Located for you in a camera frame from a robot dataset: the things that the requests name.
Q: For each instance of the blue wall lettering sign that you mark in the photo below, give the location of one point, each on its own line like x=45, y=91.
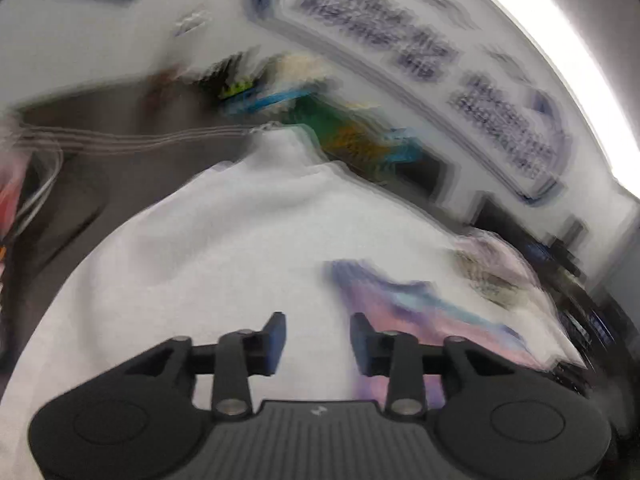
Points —
x=425, y=55

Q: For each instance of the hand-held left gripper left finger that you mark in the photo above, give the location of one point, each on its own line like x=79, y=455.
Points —
x=274, y=345

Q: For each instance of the cream teal-flower folded garment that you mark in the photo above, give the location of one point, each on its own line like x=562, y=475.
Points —
x=487, y=280

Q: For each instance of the cream cloth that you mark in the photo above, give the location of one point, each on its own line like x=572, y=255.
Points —
x=297, y=67

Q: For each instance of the ceiling light strip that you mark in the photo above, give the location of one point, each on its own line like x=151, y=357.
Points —
x=575, y=50

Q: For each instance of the white fluffy towel blanket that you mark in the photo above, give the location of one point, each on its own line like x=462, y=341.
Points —
x=225, y=240

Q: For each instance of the black office chair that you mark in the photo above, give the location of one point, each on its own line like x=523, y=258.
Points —
x=497, y=220
x=427, y=177

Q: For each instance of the pink and blue pastel garment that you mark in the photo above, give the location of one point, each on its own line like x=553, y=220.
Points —
x=400, y=310

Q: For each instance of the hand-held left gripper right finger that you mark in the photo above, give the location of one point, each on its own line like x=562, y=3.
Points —
x=361, y=345

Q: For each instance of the yellow-green cloth item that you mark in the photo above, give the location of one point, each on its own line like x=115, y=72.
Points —
x=232, y=91

